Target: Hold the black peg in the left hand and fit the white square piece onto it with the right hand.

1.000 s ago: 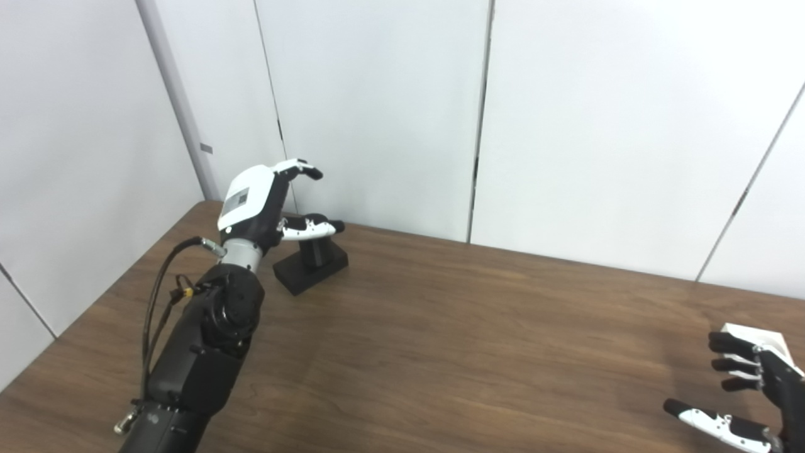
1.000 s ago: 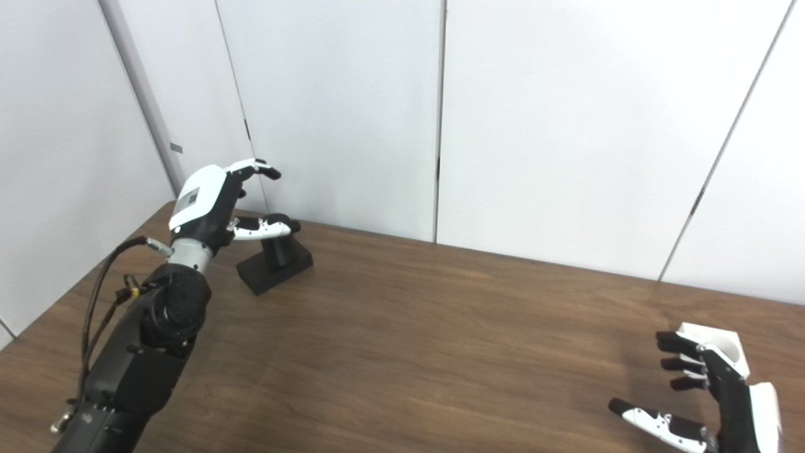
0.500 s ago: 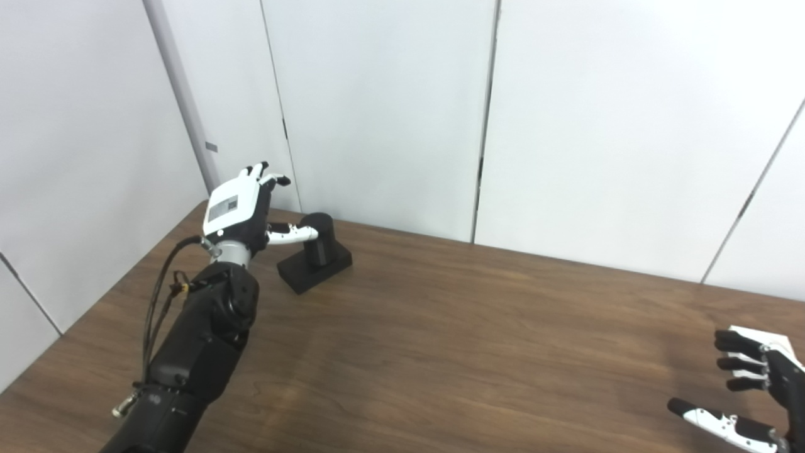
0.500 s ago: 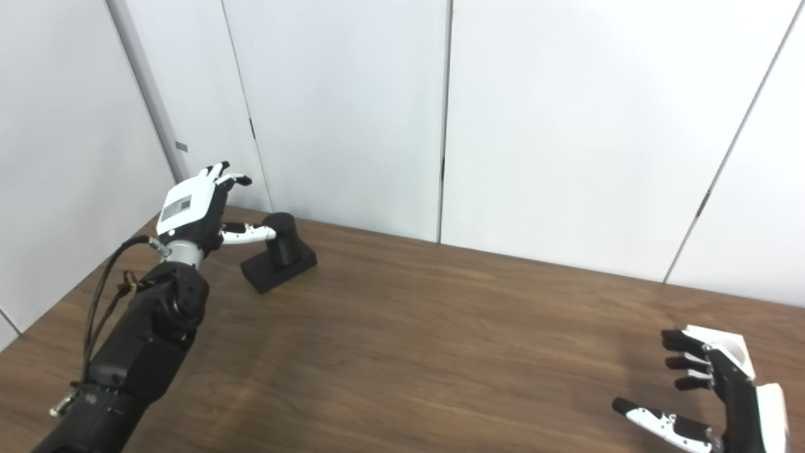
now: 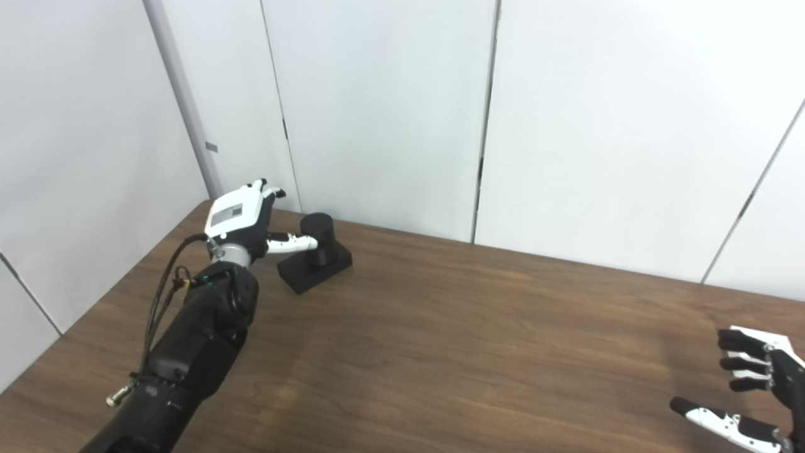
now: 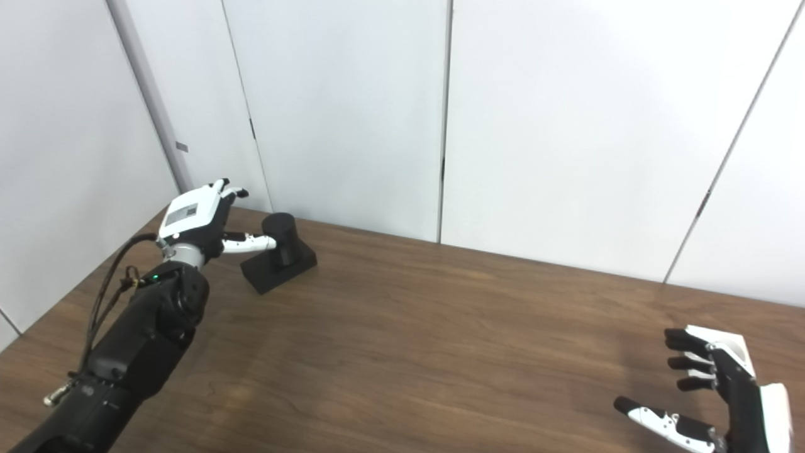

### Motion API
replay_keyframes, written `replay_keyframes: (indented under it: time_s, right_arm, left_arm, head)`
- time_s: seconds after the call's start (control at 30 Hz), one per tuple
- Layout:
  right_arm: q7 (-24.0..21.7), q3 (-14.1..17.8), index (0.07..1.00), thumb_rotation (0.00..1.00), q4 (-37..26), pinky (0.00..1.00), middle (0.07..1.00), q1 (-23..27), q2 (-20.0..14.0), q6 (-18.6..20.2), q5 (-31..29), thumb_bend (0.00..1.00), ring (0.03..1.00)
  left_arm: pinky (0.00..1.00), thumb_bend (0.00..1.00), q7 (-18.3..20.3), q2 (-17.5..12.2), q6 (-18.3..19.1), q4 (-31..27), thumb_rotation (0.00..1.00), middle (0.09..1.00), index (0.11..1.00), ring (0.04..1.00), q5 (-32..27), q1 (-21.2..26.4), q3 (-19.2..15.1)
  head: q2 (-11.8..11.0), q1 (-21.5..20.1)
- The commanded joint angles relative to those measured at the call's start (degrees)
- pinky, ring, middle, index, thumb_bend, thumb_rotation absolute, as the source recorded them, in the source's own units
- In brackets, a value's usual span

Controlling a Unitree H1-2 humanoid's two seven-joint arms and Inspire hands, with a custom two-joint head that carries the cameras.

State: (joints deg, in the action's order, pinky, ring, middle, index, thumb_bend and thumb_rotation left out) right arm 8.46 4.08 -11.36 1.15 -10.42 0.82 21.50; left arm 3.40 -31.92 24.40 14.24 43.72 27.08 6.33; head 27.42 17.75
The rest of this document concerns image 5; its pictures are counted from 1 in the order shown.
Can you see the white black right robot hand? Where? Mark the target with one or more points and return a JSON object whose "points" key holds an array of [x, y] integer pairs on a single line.
{"points": [[793, 402]]}

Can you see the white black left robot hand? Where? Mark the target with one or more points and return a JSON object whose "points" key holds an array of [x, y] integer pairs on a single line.
{"points": [[236, 214]]}

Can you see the black peg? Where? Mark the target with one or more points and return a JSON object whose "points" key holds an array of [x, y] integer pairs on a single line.
{"points": [[328, 263]]}

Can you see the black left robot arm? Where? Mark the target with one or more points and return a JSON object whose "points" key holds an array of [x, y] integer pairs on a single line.
{"points": [[201, 340]]}

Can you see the grey wall post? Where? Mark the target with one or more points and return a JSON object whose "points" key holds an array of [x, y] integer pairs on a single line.
{"points": [[182, 100]]}

